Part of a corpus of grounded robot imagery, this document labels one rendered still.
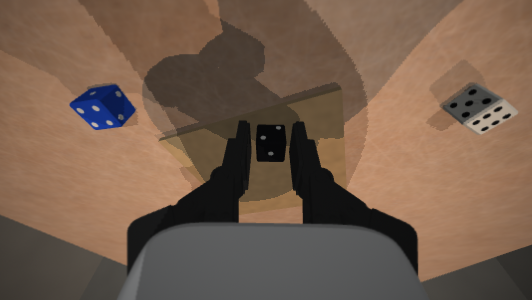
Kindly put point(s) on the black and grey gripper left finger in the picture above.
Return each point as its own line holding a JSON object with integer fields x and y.
{"x": 217, "y": 200}

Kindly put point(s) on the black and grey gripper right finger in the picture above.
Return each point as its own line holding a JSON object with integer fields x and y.
{"x": 326, "y": 202}

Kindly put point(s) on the blue die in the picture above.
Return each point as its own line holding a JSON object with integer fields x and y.
{"x": 103, "y": 107}

